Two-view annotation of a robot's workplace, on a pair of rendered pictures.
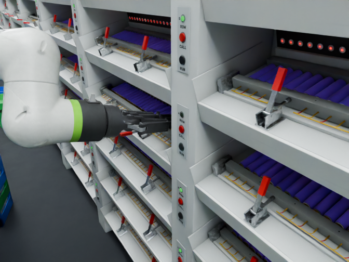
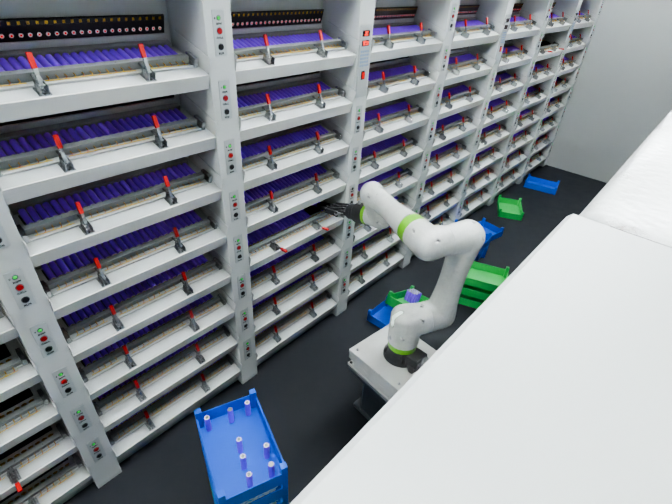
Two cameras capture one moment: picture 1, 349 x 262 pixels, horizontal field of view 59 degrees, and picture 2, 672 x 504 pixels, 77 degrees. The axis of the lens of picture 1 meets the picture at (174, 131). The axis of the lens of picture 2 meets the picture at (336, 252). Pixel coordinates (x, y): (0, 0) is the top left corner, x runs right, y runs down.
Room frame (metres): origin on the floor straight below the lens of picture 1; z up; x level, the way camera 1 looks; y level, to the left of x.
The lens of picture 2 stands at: (1.24, 1.80, 1.75)
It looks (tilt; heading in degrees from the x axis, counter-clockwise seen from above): 34 degrees down; 253
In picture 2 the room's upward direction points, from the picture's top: 4 degrees clockwise
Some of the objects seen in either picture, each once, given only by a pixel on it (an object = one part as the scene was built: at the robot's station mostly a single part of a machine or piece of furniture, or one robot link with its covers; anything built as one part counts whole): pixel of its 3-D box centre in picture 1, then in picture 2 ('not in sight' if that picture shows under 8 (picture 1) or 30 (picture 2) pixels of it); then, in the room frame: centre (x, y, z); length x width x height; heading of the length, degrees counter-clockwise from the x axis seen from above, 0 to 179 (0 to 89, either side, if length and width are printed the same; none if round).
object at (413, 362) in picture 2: not in sight; (412, 356); (0.54, 0.73, 0.41); 0.26 x 0.15 x 0.06; 121
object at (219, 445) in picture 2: not in sight; (239, 444); (1.27, 1.03, 0.52); 0.30 x 0.20 x 0.08; 102
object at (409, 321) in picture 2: not in sight; (407, 327); (0.56, 0.67, 0.53); 0.16 x 0.13 x 0.19; 8
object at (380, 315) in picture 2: not in sight; (397, 319); (0.31, 0.15, 0.04); 0.30 x 0.20 x 0.08; 123
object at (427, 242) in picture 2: not in sight; (424, 239); (0.57, 0.68, 0.97); 0.18 x 0.13 x 0.12; 98
